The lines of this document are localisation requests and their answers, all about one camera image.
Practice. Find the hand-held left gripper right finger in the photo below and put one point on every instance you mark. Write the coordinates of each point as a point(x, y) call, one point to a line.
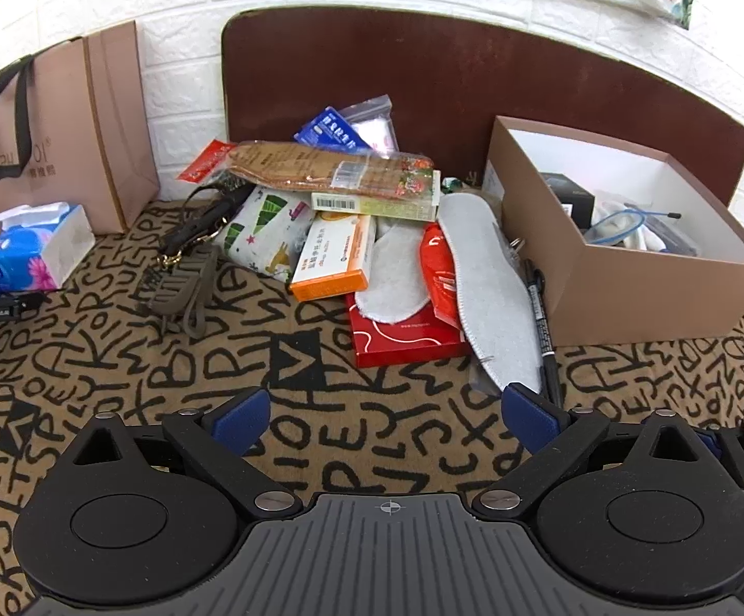
point(526, 410)

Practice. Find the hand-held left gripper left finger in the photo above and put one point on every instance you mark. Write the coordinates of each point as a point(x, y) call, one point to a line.
point(243, 412)

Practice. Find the black marker pen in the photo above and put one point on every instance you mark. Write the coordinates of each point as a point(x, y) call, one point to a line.
point(542, 321)

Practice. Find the brown cardboard box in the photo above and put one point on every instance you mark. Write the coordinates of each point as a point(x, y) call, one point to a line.
point(603, 295)

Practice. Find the glossy red packet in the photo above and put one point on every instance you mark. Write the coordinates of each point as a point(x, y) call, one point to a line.
point(439, 269)

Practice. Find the red and clear packet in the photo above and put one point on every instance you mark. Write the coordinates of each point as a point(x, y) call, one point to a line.
point(208, 163)

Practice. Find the brown insoles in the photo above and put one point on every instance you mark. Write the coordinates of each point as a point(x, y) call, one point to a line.
point(295, 163)

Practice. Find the letter print blanket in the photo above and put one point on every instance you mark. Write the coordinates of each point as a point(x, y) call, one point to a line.
point(153, 359)

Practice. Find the large grey felt insole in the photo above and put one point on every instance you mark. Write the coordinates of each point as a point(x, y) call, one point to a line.
point(493, 282)

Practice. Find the flat red box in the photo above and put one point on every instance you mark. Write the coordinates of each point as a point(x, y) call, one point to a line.
point(404, 340)

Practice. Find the orange white medicine box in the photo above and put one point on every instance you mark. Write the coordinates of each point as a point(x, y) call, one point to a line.
point(333, 256)

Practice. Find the white tree print pouch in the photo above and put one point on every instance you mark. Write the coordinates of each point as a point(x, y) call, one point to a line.
point(262, 224)

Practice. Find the small white insole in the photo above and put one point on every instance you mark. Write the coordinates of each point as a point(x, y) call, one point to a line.
point(391, 276)

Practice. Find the small black box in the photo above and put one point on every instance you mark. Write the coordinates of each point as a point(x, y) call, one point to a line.
point(571, 196)

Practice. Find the blue tissue pack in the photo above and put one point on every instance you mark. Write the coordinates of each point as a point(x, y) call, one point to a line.
point(31, 256)

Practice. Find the blue and clear zip bag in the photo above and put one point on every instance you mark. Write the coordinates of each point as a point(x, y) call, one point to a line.
point(330, 128)

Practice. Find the pink paper shopping bag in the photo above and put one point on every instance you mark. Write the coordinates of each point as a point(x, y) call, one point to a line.
point(57, 141)

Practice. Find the brown wooden headboard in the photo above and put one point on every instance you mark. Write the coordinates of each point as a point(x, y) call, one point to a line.
point(449, 77)

